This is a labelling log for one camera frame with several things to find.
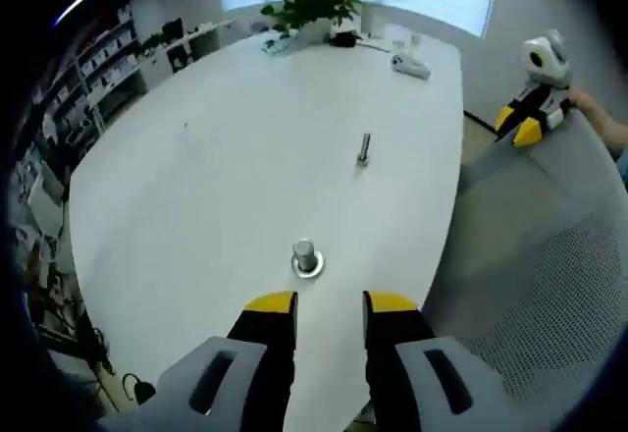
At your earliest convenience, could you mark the white plant pot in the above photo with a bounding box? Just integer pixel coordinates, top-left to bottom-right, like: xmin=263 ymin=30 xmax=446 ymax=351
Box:
xmin=293 ymin=18 xmax=335 ymax=50

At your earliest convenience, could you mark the grey mesh office chair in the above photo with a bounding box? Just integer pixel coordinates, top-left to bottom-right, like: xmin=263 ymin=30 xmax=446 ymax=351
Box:
xmin=421 ymin=107 xmax=624 ymax=404

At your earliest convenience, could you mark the green potted plant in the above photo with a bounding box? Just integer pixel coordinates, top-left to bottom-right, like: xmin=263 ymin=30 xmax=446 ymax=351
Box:
xmin=259 ymin=0 xmax=367 ymax=43

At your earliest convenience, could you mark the white low cabinet desk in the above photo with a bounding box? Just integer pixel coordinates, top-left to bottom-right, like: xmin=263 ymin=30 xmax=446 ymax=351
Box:
xmin=136 ymin=19 xmax=236 ymax=89

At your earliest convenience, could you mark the black desk monitor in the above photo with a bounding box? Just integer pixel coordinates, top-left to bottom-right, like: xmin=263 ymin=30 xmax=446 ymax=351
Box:
xmin=161 ymin=18 xmax=185 ymax=43

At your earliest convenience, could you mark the black cable bundle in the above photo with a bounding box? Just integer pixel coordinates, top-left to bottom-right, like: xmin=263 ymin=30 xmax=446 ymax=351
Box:
xmin=28 ymin=274 xmax=119 ymax=384

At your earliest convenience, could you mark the white plastic device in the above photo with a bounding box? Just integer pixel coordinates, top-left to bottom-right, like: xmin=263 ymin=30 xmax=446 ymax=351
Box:
xmin=391 ymin=52 xmax=432 ymax=80

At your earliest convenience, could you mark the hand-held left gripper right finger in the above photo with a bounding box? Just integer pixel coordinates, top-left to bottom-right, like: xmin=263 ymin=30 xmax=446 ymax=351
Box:
xmin=361 ymin=290 xmax=514 ymax=432

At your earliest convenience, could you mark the small threaded steel stud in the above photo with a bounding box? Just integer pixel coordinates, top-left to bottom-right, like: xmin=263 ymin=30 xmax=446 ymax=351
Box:
xmin=356 ymin=132 xmax=373 ymax=167

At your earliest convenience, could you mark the small black object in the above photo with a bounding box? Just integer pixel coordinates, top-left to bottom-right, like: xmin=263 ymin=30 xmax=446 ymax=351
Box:
xmin=329 ymin=31 xmax=362 ymax=49

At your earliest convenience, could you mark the large steel washer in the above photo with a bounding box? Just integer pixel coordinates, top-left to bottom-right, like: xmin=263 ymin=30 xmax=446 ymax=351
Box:
xmin=289 ymin=249 xmax=326 ymax=280

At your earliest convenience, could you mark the person's right hand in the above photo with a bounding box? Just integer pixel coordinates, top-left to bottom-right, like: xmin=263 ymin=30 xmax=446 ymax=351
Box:
xmin=568 ymin=85 xmax=614 ymax=124

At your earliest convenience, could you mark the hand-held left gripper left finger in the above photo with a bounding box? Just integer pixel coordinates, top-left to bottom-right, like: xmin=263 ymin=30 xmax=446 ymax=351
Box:
xmin=96 ymin=290 xmax=300 ymax=432

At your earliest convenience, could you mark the white storage shelf unit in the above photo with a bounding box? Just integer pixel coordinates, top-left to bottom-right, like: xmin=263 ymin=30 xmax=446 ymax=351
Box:
xmin=28 ymin=4 xmax=148 ymax=134

